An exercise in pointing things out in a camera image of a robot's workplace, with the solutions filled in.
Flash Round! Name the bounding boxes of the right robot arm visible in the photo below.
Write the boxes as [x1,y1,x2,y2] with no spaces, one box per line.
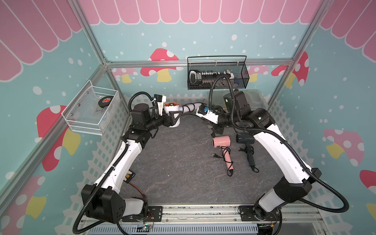
[208,74,350,220]

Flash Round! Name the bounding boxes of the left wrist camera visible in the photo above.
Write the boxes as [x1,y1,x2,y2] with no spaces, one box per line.
[153,94,166,116]

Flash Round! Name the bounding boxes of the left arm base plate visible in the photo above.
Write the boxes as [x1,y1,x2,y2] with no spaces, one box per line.
[121,206,163,223]

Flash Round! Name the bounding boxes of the black magenta hair dryer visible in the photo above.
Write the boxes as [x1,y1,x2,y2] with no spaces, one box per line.
[236,134,259,173]

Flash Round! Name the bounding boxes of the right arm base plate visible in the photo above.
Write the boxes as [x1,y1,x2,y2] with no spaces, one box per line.
[238,205,281,222]

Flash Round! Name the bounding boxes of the black wire mesh basket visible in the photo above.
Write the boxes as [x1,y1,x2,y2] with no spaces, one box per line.
[187,55,250,90]

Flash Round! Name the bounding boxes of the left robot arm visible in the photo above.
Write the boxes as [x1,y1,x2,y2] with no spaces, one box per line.
[72,92,181,235]

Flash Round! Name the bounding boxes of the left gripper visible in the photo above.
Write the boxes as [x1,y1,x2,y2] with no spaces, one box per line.
[145,108,182,131]

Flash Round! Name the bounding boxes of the white wire mesh basket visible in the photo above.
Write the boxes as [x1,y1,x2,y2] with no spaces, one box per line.
[61,81,120,136]

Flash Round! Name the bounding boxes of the green clear-lid storage box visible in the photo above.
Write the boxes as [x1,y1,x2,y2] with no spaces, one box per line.
[243,89,268,111]

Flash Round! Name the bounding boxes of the black red tape measure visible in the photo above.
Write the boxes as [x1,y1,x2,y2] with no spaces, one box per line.
[98,96,114,109]

